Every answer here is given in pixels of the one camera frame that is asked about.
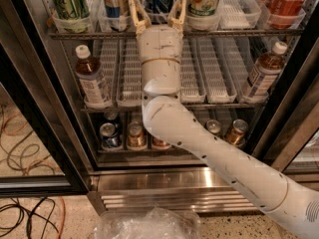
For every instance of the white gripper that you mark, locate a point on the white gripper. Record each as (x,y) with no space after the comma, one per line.
(159,44)

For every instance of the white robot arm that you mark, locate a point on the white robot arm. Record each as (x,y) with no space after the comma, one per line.
(290,204)

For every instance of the silver blue slim can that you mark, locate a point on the silver blue slim can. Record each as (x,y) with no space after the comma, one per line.
(118,13)

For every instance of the green can top shelf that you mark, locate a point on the green can top shelf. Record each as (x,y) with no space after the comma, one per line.
(73,13)

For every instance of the green silver can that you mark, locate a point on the green silver can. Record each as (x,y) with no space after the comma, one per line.
(214,127)

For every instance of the brown can bottom shelf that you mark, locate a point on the brown can bottom shelf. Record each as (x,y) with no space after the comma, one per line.
(136,136)

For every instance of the red can bottom shelf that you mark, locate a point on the red can bottom shelf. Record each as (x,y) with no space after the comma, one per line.
(160,144)

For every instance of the red coca-cola can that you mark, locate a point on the red coca-cola can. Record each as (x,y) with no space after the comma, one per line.
(282,13)

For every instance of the blue can bottom shelf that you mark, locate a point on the blue can bottom shelf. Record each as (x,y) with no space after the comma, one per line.
(110,135)

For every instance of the orange can bottom shelf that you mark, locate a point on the orange can bottom shelf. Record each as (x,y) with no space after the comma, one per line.
(236,133)

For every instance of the steel fridge base grille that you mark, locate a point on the steel fridge base grille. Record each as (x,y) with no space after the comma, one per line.
(192,188)

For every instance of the glass fridge door left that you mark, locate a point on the glass fridge door left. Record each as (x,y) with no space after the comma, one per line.
(36,74)

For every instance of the left tea bottle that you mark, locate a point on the left tea bottle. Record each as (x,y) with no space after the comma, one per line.
(92,79)

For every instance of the tea bottle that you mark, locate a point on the tea bottle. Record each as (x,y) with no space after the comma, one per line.
(92,79)
(263,74)

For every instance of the right tea bottle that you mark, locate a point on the right tea bottle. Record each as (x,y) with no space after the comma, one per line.
(263,74)

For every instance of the clear plastic bin with bag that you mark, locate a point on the clear plastic bin with bag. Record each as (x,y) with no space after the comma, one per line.
(157,223)

